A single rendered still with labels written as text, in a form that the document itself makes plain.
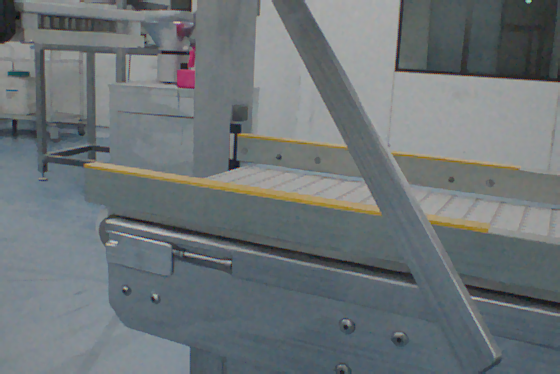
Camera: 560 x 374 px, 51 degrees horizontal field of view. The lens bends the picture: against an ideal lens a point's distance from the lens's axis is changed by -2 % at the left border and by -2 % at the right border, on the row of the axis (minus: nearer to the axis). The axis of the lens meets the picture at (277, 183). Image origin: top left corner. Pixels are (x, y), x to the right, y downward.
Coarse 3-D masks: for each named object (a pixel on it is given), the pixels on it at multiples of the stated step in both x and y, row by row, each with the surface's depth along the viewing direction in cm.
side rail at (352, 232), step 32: (96, 192) 52; (128, 192) 51; (160, 192) 49; (192, 192) 48; (224, 192) 46; (224, 224) 47; (256, 224) 46; (288, 224) 44; (320, 224) 43; (352, 224) 42; (384, 224) 41; (384, 256) 42; (448, 256) 40; (480, 256) 39; (512, 256) 38; (544, 256) 37; (544, 288) 37
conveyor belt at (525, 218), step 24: (240, 168) 74; (264, 168) 75; (312, 192) 63; (336, 192) 64; (360, 192) 64; (432, 192) 66; (144, 216) 53; (456, 216) 56; (480, 216) 57; (504, 216) 57; (528, 216) 58; (552, 216) 58; (264, 240) 48; (384, 264) 44; (504, 288) 40; (528, 288) 39
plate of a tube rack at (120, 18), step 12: (24, 12) 99; (36, 12) 101; (48, 12) 102; (60, 12) 104; (72, 12) 105; (84, 12) 107; (96, 12) 109; (108, 12) 111; (120, 12) 113; (132, 12) 115
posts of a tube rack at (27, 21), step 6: (24, 18) 100; (30, 18) 100; (36, 18) 101; (24, 24) 100; (30, 24) 101; (36, 24) 102; (132, 24) 116; (138, 24) 116; (126, 30) 116; (132, 30) 116; (138, 30) 117
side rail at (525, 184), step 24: (240, 144) 76; (264, 144) 75; (288, 144) 73; (312, 168) 73; (336, 168) 71; (408, 168) 67; (432, 168) 66; (456, 168) 65; (480, 168) 64; (504, 168) 63; (528, 168) 63; (480, 192) 64; (504, 192) 63; (528, 192) 62; (552, 192) 61
